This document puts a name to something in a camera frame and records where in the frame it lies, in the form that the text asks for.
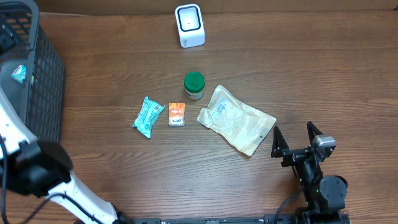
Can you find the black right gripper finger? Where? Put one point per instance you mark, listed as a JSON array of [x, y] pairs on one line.
[[314, 134], [279, 147]]

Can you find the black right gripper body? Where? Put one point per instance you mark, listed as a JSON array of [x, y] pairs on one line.
[[308, 168]]

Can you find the white pouch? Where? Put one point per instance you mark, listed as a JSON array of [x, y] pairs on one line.
[[243, 126]]

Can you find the green round lid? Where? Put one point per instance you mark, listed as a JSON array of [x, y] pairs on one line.
[[194, 84]]

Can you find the orange snack packet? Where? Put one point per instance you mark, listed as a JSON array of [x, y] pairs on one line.
[[176, 114]]

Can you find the teal snack packet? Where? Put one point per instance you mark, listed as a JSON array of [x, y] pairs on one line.
[[148, 115]]

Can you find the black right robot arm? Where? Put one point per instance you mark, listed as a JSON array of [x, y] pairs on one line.
[[324, 195]]

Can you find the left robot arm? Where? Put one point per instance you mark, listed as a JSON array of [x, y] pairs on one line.
[[32, 160]]

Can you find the white barcode scanner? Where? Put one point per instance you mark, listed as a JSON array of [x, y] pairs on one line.
[[190, 26]]

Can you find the grey plastic mesh basket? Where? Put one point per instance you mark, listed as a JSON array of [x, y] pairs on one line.
[[39, 100]]

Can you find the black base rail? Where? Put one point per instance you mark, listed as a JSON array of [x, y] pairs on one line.
[[202, 221]]

